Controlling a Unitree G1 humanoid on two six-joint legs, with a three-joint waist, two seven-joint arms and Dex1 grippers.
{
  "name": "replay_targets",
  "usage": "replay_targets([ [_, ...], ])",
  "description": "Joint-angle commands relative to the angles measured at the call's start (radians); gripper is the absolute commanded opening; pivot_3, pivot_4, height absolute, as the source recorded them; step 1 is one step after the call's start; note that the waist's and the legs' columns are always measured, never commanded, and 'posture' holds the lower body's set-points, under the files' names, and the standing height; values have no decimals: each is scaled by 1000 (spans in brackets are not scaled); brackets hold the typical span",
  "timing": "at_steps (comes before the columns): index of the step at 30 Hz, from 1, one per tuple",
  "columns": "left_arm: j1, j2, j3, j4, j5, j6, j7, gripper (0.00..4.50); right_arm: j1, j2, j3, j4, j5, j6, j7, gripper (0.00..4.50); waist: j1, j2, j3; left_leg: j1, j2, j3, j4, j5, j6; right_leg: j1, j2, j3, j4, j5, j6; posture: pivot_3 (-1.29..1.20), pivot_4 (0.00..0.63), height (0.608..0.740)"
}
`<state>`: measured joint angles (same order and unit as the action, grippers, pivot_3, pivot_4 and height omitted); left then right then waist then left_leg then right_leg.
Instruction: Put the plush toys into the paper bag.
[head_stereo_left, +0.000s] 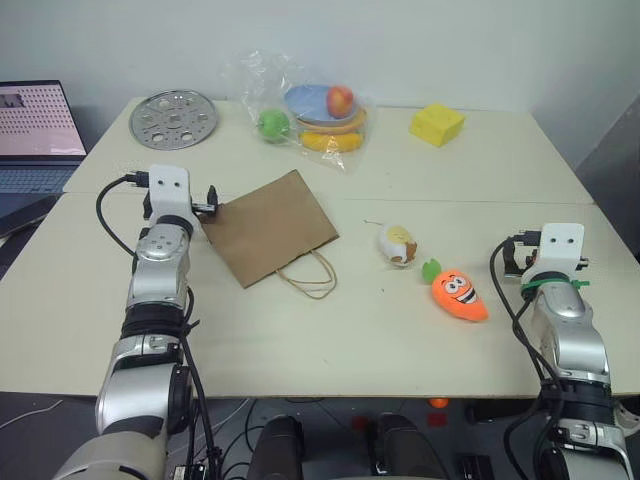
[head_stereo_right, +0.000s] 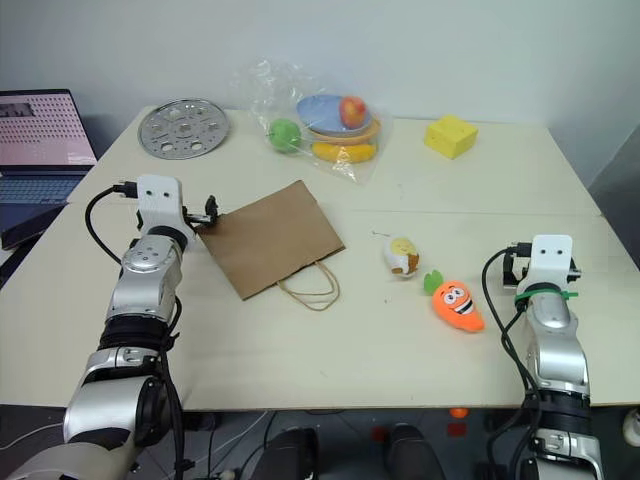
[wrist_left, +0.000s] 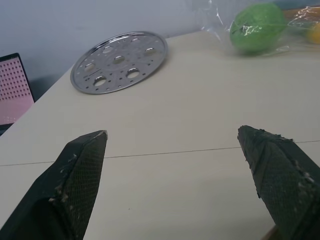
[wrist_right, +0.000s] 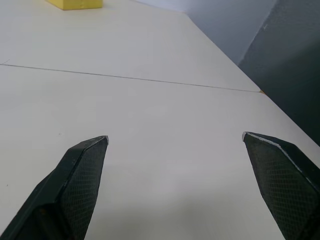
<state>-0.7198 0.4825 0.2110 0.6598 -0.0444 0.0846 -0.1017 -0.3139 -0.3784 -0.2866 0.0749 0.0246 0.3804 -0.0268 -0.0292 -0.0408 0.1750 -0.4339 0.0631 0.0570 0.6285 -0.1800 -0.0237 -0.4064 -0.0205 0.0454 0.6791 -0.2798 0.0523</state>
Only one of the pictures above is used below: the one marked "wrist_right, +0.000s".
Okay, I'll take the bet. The yellow block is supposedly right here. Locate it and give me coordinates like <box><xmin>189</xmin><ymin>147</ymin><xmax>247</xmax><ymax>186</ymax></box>
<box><xmin>45</xmin><ymin>0</ymin><xmax>104</xmax><ymax>11</ymax></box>

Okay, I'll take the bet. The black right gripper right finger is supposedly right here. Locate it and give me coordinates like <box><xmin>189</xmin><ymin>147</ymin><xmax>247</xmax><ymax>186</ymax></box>
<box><xmin>241</xmin><ymin>131</ymin><xmax>320</xmax><ymax>240</ymax></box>

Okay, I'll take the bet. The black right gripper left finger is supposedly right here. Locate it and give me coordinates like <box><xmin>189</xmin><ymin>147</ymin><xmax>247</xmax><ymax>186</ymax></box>
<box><xmin>0</xmin><ymin>135</ymin><xmax>110</xmax><ymax>240</ymax></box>

